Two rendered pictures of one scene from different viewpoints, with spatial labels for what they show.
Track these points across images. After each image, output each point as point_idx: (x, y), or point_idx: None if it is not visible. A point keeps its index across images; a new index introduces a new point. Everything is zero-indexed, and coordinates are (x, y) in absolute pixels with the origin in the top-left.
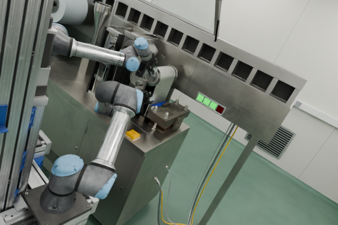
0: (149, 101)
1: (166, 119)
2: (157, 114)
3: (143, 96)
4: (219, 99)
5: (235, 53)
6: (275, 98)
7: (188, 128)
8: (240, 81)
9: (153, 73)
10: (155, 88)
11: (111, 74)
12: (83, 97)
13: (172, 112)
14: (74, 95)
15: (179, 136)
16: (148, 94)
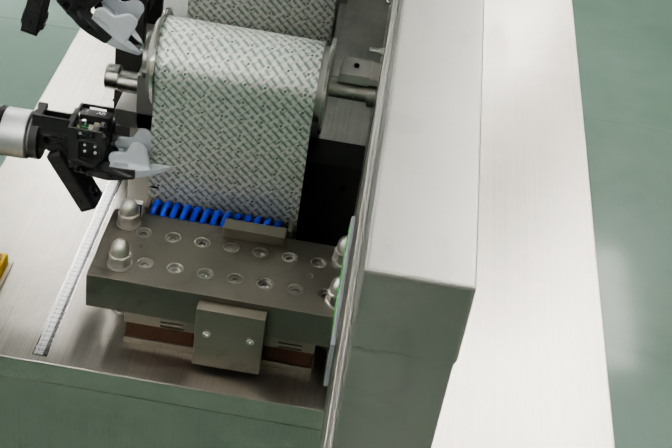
0: (103, 164)
1: (107, 270)
2: (111, 236)
3: (50, 124)
4: (345, 285)
5: (399, 5)
6: (341, 363)
7: (321, 411)
8: (367, 190)
9: (84, 29)
10: (152, 116)
11: (135, 28)
12: (78, 101)
13: (216, 270)
14: (65, 84)
15: (240, 421)
16: (88, 127)
